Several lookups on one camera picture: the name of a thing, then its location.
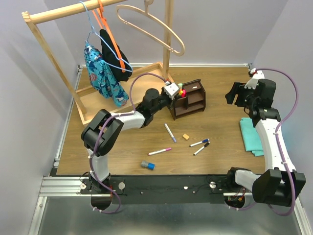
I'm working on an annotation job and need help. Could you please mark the folded teal cloth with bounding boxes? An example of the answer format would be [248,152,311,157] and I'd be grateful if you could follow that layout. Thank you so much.
[239,117,264,157]

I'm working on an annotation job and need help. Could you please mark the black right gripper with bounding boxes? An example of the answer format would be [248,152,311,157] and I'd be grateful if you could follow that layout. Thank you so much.
[225,81,258,108]

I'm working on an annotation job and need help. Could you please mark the light blue wire hanger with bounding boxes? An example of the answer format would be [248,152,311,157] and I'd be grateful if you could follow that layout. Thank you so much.
[79,1,134,72]

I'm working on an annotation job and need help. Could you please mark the lavender cap white marker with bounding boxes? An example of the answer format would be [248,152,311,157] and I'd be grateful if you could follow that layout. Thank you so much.
[164,123,177,143]

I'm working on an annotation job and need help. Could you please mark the wooden clothes hanger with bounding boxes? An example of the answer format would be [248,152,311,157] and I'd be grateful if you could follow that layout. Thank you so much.
[115,0,185,57]

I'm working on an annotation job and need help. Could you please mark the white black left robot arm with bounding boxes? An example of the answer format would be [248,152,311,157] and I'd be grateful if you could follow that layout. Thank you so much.
[81,83,180,193]

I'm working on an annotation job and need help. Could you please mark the blue cap whiteboard marker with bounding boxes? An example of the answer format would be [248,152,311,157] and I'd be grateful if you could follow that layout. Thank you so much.
[189,139,210,147]

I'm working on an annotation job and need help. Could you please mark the orange plastic hanger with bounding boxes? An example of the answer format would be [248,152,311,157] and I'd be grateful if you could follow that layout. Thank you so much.
[92,0,126,73]

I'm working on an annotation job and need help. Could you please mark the small tan eraser block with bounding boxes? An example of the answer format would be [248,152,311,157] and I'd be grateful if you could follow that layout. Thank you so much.
[182,134,190,140]

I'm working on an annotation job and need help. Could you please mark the wooden clothes rack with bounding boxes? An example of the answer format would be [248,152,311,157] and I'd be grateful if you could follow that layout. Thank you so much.
[21,0,177,125]

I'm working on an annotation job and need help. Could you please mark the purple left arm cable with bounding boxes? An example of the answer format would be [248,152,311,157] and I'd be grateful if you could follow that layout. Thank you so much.
[88,72,171,214]

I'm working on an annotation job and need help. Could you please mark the black garment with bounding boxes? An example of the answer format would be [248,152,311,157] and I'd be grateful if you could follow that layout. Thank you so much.
[99,29,132,82]

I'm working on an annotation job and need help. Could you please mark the blue patterned shorts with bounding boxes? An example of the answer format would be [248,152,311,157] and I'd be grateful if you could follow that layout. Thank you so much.
[84,41,129,107]

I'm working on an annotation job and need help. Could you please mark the black cap whiteboard marker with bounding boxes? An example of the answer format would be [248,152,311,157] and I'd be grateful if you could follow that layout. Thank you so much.
[193,142,210,156]

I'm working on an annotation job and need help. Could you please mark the aluminium frame rail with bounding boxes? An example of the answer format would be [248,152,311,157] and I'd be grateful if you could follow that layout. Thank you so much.
[28,176,110,235]

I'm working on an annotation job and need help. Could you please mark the brown wooden desk organizer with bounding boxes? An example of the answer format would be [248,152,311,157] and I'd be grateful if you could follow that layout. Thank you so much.
[169,79,206,120]

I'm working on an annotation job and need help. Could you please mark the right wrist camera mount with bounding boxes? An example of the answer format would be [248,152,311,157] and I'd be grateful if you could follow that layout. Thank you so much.
[245,68,265,90]

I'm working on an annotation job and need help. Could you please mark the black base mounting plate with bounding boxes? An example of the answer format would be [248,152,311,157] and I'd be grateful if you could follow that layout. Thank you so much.
[80,174,247,205]

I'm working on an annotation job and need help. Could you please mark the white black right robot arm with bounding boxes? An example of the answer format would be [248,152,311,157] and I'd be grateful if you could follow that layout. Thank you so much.
[225,79,306,207]

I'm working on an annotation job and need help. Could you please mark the pink cap white marker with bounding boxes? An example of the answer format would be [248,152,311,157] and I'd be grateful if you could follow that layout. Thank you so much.
[148,147,172,156]

